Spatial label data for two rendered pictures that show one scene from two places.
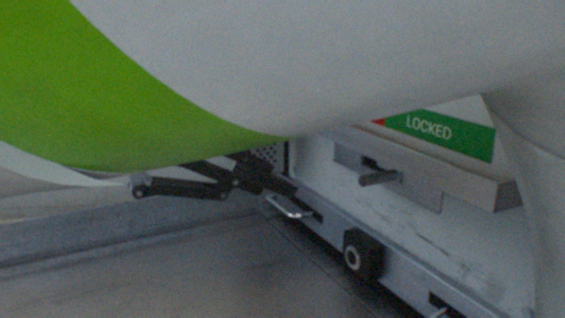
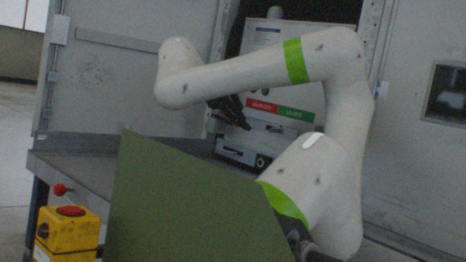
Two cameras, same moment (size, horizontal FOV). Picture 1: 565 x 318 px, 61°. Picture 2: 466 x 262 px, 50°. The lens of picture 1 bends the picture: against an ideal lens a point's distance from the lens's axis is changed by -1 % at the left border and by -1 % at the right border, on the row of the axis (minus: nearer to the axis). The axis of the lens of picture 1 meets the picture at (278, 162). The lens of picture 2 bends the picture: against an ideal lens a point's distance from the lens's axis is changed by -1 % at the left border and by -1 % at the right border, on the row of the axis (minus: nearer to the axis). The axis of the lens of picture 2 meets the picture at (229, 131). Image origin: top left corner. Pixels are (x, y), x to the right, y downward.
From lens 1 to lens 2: 1.15 m
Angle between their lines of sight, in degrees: 20
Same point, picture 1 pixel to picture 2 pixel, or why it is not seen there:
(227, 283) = not seen: hidden behind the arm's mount
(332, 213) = (249, 150)
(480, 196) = (311, 129)
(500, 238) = not seen: hidden behind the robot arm
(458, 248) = not seen: hidden behind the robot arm
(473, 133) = (308, 114)
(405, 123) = (286, 112)
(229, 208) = (195, 150)
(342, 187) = (254, 140)
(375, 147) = (276, 118)
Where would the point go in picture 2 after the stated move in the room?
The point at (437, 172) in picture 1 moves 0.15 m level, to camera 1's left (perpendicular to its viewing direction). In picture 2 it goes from (297, 124) to (254, 117)
